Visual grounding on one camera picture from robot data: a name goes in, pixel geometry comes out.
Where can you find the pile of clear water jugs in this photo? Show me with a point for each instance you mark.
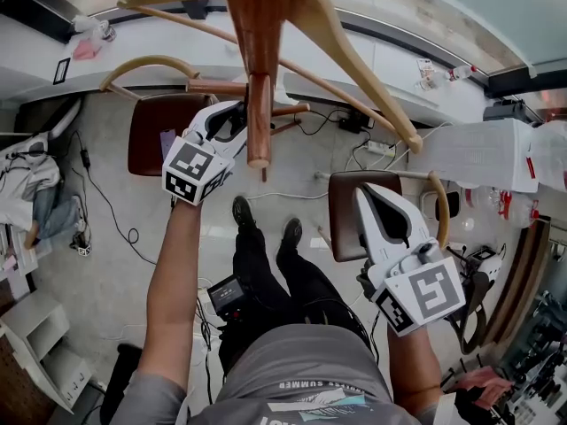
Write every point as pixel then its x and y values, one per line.
pixel 509 206

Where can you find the low white shelf unit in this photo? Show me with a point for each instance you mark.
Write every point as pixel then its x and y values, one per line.
pixel 40 321

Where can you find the red capped water bottle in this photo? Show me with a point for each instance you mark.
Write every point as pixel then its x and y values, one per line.
pixel 460 73

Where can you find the crumpled white plastic bag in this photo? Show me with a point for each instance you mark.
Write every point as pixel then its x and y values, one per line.
pixel 86 22

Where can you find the pink red bag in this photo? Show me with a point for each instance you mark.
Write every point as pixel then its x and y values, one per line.
pixel 487 385

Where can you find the clear plastic bottle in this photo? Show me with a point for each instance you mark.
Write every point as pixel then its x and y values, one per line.
pixel 426 73

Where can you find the person's left forearm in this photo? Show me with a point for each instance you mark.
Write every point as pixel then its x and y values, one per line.
pixel 177 259

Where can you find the person's black shoe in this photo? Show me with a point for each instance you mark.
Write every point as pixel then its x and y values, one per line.
pixel 290 237
pixel 243 213

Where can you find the white water dispenser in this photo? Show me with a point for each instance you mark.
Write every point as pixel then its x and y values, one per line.
pixel 478 153

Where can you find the black rectangular frame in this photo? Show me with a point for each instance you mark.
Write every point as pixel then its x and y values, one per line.
pixel 62 71

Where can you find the brown chair with curved backrest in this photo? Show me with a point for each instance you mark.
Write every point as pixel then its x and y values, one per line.
pixel 343 215
pixel 146 140

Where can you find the brown wooden coat rack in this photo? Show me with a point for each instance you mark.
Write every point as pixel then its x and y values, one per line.
pixel 259 25

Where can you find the person's left black shoe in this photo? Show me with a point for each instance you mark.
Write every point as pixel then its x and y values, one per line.
pixel 243 213

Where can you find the light wooden clothes hanger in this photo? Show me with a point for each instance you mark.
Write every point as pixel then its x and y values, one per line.
pixel 354 69

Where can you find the person's black trousers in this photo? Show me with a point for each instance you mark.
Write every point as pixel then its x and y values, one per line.
pixel 257 272

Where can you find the white printed cup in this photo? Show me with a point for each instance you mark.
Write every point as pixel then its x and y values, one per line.
pixel 107 31

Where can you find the white power strip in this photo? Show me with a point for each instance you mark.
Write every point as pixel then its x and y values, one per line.
pixel 380 147

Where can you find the small white bin black top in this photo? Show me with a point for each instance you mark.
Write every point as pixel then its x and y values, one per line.
pixel 454 202

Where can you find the small black white patterned block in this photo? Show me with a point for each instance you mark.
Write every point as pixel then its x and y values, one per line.
pixel 84 250

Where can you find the black framed window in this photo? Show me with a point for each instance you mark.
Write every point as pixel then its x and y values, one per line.
pixel 514 82

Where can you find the person's grey printed shirt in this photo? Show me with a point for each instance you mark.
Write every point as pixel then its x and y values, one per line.
pixel 301 361

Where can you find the pink cloth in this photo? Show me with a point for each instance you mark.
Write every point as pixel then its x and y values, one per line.
pixel 86 50

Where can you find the purple smartphone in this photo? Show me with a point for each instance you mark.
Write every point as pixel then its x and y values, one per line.
pixel 167 142

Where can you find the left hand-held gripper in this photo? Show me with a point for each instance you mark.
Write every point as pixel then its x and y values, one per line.
pixel 195 166

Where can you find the black bag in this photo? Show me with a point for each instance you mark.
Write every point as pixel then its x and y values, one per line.
pixel 119 383

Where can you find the person's right forearm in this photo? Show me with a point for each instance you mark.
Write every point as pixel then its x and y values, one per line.
pixel 412 361

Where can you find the black device with screen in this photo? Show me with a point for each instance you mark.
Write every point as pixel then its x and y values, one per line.
pixel 226 297

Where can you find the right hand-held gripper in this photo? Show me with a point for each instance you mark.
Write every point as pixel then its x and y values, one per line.
pixel 425 295

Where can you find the black wicker stool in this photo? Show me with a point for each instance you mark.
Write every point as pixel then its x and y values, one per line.
pixel 476 290

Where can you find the white drawer cabinet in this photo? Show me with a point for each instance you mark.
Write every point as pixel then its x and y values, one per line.
pixel 20 255

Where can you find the person's right black shoe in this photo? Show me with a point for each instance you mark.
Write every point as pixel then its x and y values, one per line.
pixel 290 237

